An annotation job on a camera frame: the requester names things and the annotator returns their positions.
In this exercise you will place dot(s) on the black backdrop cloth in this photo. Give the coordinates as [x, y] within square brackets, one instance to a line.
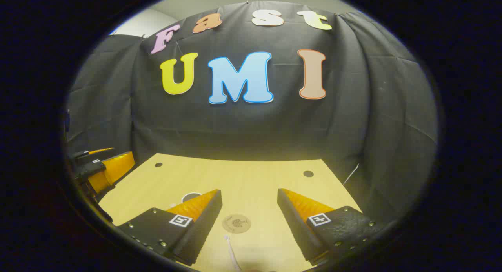
[353, 107]

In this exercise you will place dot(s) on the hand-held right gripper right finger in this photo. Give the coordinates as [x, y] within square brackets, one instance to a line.
[294, 229]

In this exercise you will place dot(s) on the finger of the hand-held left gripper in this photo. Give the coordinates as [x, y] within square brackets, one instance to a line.
[117, 166]
[98, 150]

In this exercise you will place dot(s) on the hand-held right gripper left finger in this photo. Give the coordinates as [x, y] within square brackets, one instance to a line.
[204, 229]

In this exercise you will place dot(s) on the wooden desktop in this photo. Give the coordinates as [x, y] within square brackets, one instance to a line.
[243, 182]

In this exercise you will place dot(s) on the white toothbrush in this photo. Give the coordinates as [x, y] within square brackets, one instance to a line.
[231, 250]

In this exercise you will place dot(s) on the round cork coaster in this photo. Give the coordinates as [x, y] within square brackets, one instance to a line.
[236, 223]

